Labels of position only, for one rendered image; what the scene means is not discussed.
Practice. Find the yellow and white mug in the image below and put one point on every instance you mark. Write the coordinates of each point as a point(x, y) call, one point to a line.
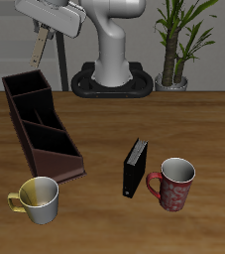
point(44, 208)

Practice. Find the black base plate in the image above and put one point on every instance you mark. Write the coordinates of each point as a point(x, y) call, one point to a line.
point(81, 86)

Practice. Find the black book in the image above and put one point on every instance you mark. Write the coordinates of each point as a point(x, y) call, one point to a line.
point(134, 175)

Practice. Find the red patterned mug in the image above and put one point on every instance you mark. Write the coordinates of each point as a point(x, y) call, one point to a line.
point(175, 195)

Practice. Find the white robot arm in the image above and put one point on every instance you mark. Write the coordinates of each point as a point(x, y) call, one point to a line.
point(112, 49)

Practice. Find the dark upright post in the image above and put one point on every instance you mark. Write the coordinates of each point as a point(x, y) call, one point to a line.
point(63, 66)

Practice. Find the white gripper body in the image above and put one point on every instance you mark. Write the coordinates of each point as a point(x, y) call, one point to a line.
point(51, 15)

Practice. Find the green pot plant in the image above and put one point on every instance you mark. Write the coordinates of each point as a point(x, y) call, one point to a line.
point(170, 49)

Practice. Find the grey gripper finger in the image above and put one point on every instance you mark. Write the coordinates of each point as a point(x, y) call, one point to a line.
point(36, 25)
point(39, 49)

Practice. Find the dark brown desk caddy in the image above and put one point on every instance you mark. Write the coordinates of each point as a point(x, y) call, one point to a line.
point(51, 155)

